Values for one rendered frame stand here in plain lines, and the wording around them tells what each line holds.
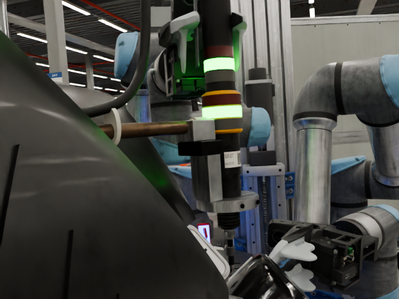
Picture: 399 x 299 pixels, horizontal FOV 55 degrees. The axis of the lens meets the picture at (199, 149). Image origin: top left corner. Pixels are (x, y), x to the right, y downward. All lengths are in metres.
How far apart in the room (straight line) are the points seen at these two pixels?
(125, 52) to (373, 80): 0.57
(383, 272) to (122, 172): 0.68
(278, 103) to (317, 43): 1.13
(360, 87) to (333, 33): 1.66
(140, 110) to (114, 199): 0.90
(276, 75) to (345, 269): 0.87
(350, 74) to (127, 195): 0.73
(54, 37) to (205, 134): 7.11
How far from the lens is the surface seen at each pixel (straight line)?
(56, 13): 7.55
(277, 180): 1.27
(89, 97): 0.49
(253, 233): 1.30
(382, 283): 0.81
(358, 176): 1.21
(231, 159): 0.41
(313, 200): 0.83
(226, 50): 0.42
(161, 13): 4.54
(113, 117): 0.34
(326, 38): 2.47
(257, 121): 0.71
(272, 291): 0.33
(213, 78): 0.42
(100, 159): 0.16
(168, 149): 0.66
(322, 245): 0.61
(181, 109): 0.67
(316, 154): 0.84
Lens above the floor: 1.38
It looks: 3 degrees down
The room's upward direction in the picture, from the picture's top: 4 degrees counter-clockwise
